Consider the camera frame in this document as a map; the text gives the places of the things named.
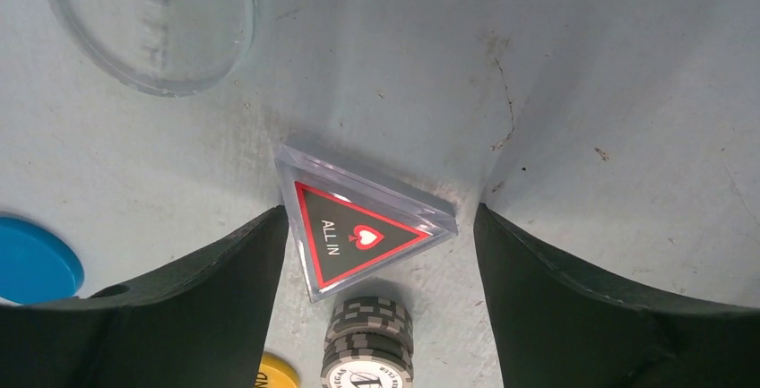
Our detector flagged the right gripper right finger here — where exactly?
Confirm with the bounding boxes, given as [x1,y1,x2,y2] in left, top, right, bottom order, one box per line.
[473,204,759,387]

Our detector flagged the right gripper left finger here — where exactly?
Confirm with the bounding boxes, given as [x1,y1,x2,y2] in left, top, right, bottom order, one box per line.
[1,206,289,387]

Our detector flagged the triangular all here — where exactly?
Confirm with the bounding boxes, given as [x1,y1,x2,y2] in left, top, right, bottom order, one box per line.
[275,139,458,303]

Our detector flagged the clear round dealer button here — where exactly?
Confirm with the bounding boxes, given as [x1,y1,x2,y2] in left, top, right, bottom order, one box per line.
[48,0,259,98]

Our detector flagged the yellow round button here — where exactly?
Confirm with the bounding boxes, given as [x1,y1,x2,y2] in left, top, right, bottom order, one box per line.
[255,352,300,388]

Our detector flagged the grey poker chip stack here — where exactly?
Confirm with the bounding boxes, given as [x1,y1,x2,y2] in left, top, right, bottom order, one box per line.
[320,296,414,388]

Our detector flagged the blue round button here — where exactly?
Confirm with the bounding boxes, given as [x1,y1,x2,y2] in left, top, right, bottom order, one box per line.
[1,216,84,305]

